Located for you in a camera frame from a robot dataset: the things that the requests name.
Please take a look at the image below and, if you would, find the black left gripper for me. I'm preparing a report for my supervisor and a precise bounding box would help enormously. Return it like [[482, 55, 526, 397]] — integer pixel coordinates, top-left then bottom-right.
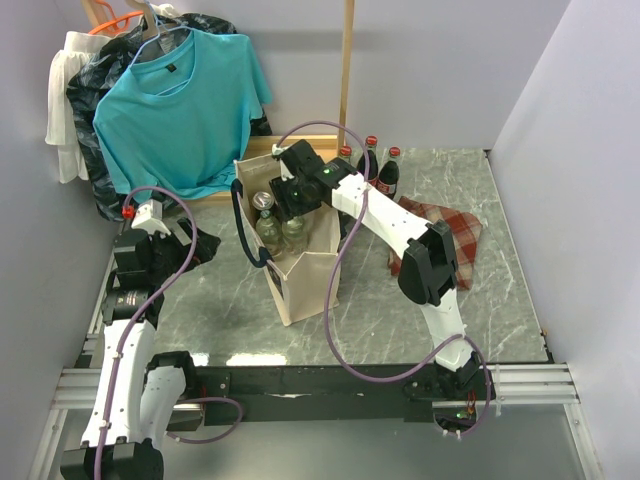
[[147, 216, 219, 282]]

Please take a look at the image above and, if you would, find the Coca-Cola glass bottle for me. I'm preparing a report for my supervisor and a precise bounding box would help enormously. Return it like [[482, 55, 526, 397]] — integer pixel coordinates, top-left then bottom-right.
[[338, 145, 352, 162], [356, 135, 379, 187], [376, 146, 401, 199]]

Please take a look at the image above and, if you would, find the green cap clear bottle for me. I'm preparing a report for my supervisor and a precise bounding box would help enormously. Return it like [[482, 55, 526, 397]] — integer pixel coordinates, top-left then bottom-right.
[[255, 210, 283, 257], [282, 216, 308, 255]]

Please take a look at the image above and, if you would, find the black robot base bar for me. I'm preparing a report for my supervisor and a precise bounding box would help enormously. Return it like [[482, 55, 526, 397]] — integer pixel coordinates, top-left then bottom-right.
[[168, 364, 496, 433]]

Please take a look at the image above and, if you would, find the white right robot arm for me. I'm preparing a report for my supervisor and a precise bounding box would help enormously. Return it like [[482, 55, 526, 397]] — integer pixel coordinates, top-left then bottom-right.
[[270, 140, 480, 398]]

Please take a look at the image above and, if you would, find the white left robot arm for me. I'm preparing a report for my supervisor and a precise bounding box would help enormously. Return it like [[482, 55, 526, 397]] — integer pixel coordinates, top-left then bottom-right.
[[60, 217, 221, 479]]

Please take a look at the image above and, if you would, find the beige canvas tote bag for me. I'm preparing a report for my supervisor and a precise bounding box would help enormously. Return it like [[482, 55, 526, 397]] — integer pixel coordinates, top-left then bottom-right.
[[232, 155, 340, 326]]

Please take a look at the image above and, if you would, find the silver top drink can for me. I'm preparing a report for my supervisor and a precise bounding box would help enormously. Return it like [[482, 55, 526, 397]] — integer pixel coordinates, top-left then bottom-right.
[[252, 191, 275, 213]]

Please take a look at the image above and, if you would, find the turquoise t-shirt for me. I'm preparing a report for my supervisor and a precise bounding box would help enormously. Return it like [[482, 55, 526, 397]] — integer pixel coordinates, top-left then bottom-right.
[[93, 30, 272, 202]]

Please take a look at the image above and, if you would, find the white hanging garment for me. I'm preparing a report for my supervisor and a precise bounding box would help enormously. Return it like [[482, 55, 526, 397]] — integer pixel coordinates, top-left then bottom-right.
[[44, 3, 187, 184]]

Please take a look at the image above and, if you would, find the red plaid cloth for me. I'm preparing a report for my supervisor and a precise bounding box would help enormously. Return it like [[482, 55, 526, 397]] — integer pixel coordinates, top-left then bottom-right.
[[398, 196, 483, 291]]

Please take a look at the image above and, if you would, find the wooden clothes rack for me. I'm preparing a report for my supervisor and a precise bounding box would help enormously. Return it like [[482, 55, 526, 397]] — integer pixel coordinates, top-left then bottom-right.
[[79, 0, 356, 203]]

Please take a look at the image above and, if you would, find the dark floral patterned shirt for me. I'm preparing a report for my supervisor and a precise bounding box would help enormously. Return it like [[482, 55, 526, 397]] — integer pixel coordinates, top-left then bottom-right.
[[66, 13, 272, 222]]

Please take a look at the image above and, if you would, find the orange plastic hanger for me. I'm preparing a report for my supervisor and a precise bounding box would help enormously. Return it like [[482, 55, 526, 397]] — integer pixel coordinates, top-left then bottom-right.
[[82, 0, 144, 37]]

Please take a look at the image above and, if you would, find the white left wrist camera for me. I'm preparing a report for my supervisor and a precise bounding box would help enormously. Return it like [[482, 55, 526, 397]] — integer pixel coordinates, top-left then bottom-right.
[[122, 199, 171, 236]]

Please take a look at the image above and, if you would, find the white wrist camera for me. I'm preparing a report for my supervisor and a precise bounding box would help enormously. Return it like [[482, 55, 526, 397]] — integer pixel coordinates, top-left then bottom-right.
[[271, 144, 285, 157], [122, 199, 171, 236]]

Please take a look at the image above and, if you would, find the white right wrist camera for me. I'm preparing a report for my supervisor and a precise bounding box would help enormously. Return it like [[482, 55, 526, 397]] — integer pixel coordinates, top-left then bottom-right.
[[271, 144, 285, 157]]

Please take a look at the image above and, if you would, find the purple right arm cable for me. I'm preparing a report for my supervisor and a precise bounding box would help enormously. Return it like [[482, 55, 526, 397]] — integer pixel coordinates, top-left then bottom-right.
[[272, 119, 494, 437]]

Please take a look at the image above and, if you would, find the light blue wire hanger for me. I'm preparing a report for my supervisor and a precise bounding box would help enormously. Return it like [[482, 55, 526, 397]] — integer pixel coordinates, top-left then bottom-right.
[[127, 1, 196, 101]]

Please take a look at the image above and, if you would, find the aluminium rail profile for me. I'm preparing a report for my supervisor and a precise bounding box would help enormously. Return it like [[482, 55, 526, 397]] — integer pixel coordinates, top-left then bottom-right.
[[489, 363, 580, 405]]

